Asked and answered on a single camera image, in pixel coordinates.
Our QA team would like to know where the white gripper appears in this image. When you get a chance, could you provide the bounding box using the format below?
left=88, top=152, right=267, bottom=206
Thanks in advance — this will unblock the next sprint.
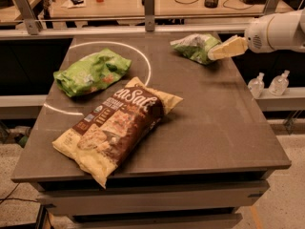
left=208, top=13, right=290, bottom=61

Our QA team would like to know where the green jalapeno chip bag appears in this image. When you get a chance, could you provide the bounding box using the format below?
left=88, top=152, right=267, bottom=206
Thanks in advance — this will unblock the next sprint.
left=170, top=33, right=221, bottom=65

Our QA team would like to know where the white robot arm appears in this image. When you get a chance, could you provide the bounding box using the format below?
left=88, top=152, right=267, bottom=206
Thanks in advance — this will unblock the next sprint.
left=208, top=10, right=305, bottom=60

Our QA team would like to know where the bright green chip bag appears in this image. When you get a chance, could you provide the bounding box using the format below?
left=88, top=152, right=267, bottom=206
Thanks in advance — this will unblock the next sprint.
left=53, top=48, right=132, bottom=97

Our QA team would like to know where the brown sea salt chip bag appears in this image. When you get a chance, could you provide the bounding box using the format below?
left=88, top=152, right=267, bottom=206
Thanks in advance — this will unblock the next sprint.
left=52, top=77, right=182, bottom=186

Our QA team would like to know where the clear sanitizer bottle left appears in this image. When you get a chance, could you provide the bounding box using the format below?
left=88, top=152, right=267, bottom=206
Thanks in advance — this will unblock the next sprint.
left=248, top=73, right=264, bottom=98

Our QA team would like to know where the clear sanitizer bottle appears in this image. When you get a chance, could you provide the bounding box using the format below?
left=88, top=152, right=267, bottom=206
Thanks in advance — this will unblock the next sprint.
left=248, top=73, right=264, bottom=98
left=269, top=70, right=290, bottom=96

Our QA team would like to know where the clear sanitizer bottle right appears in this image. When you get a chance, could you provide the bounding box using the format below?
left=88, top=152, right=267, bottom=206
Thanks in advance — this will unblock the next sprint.
left=269, top=70, right=290, bottom=96

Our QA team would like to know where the wooden background desk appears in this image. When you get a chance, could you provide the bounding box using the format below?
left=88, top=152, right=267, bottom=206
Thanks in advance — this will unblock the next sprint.
left=47, top=0, right=294, bottom=20

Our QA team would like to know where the lower grey drawer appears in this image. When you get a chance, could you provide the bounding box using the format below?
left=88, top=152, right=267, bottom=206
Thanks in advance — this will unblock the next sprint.
left=69, top=214, right=242, bottom=229

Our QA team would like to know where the grey drawer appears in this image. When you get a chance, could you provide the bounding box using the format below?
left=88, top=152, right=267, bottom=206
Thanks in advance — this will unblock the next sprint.
left=69, top=214, right=242, bottom=229
left=38, top=180, right=269, bottom=217

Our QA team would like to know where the upper grey drawer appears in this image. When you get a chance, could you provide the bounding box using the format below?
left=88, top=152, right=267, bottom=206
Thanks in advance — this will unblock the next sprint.
left=38, top=180, right=269, bottom=217

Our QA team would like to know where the metal railing frame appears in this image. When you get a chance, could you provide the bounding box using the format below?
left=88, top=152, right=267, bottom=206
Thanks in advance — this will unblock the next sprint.
left=0, top=0, right=279, bottom=40

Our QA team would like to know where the black floor cable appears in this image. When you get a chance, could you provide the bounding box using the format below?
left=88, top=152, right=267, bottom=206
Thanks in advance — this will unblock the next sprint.
left=0, top=182, right=40, bottom=206

